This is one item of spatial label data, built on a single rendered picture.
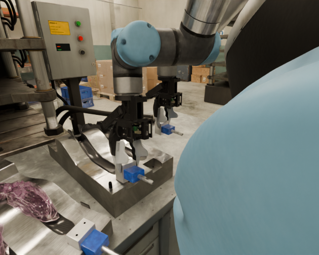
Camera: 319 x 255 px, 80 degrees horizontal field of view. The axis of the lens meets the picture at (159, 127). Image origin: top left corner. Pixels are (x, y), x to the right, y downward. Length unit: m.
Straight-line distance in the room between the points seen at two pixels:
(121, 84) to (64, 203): 0.35
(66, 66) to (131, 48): 1.00
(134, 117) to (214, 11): 0.27
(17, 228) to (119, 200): 0.23
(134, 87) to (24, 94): 0.79
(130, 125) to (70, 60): 0.94
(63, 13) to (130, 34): 1.01
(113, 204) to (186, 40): 0.45
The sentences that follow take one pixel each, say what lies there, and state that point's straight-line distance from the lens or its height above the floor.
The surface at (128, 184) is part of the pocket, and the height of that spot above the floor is 0.86.
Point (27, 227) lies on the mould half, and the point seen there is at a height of 0.87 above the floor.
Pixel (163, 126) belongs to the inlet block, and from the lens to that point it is 0.79.
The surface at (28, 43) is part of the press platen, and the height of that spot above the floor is 1.27.
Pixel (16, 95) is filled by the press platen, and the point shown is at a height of 1.03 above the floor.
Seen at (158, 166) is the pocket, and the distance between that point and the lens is 0.68.
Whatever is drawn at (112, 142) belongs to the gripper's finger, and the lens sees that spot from 0.51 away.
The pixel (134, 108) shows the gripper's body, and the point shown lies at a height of 1.12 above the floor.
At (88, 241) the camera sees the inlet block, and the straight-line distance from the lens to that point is 0.50.
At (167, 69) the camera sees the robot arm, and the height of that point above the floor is 1.18.
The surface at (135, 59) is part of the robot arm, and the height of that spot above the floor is 1.23.
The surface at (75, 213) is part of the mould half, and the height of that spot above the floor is 0.86.
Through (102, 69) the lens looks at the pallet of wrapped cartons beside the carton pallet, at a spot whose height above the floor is 0.74.
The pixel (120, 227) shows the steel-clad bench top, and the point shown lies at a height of 0.80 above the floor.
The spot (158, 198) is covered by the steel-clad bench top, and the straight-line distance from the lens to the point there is 0.66.
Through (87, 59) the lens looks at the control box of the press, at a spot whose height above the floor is 1.18.
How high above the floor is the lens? 1.25
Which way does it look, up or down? 23 degrees down
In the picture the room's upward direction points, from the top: straight up
